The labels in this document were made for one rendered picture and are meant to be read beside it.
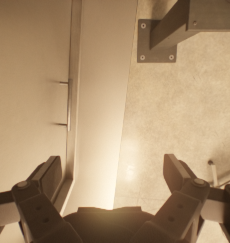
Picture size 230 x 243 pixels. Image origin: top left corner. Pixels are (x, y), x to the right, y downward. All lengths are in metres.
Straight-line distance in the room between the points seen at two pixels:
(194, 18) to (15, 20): 0.41
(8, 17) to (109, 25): 0.38
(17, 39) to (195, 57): 1.36
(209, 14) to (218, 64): 1.08
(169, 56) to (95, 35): 0.92
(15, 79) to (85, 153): 0.44
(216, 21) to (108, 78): 0.34
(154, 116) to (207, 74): 0.53
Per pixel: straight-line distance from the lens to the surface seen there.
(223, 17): 0.58
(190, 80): 1.52
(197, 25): 0.54
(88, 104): 0.62
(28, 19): 0.35
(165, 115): 1.50
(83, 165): 0.70
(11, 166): 0.32
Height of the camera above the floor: 1.40
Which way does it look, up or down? 75 degrees down
